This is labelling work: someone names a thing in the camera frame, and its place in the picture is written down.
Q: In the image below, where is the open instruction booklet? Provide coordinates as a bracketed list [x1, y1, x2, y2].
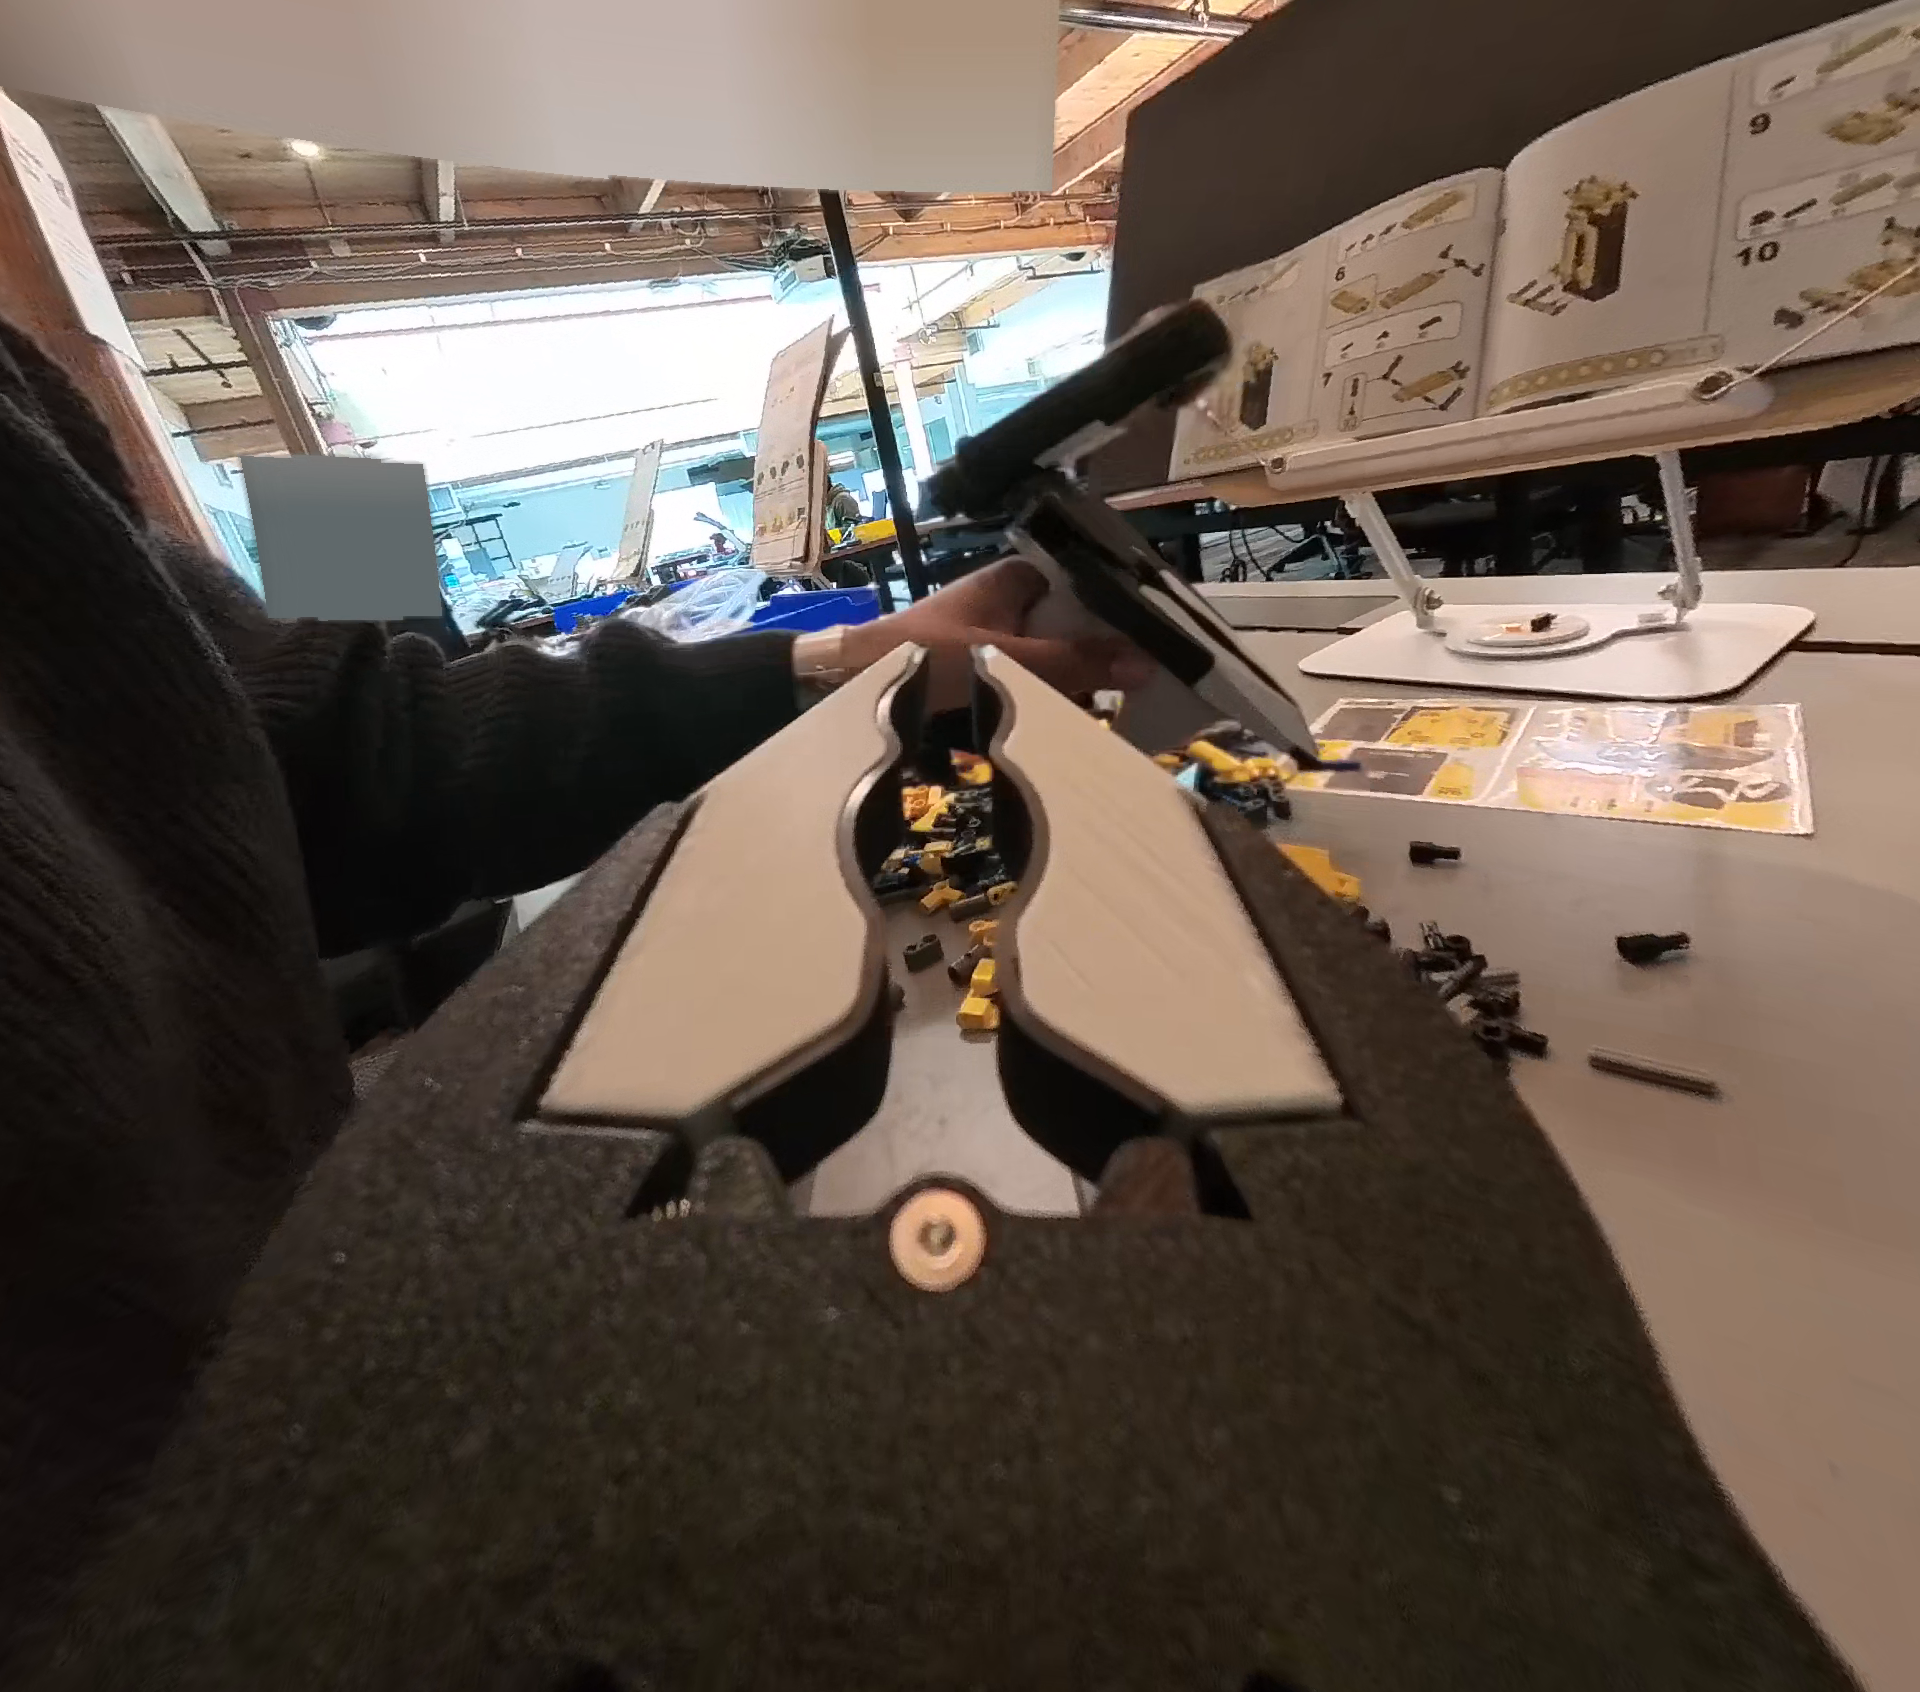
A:
[1170, 0, 1920, 483]

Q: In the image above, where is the yellow black sticker sheet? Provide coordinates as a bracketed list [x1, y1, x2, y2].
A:
[1314, 698, 1818, 841]

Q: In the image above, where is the person's left forearm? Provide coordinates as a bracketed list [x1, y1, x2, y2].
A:
[250, 613, 814, 962]

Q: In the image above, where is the blue plastic storage bin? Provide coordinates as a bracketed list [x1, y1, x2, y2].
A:
[747, 586, 893, 634]

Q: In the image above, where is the pile of yellow black bricks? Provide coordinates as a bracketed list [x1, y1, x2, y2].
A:
[871, 738, 1369, 1038]

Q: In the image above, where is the wooden post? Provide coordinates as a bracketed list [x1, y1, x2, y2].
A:
[0, 159, 215, 557]

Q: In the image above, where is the cardboard sign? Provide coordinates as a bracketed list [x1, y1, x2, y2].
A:
[750, 315, 846, 573]

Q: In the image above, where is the white book stand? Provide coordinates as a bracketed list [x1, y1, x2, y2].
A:
[1268, 345, 1920, 703]

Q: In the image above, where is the black pole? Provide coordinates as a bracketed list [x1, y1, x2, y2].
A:
[815, 190, 936, 608]

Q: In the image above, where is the grey axle rod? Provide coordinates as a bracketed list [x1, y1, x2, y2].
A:
[1589, 1045, 1722, 1099]

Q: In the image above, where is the white paper notice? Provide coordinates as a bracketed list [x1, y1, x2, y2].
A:
[0, 88, 145, 365]

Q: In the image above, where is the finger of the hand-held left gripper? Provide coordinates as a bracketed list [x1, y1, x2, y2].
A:
[1158, 586, 1327, 765]
[1115, 661, 1292, 765]

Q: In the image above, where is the person's dark clothed body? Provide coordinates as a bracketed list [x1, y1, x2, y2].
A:
[0, 318, 358, 1548]

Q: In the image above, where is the person's left hand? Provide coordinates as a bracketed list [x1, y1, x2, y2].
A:
[846, 557, 1057, 682]

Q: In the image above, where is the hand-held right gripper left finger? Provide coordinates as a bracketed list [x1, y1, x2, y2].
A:
[538, 644, 930, 1122]

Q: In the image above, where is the pile of black red pins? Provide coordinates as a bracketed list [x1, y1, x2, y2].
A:
[1358, 907, 1549, 1060]

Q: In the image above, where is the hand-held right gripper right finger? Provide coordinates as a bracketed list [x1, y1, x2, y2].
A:
[969, 644, 1348, 1122]

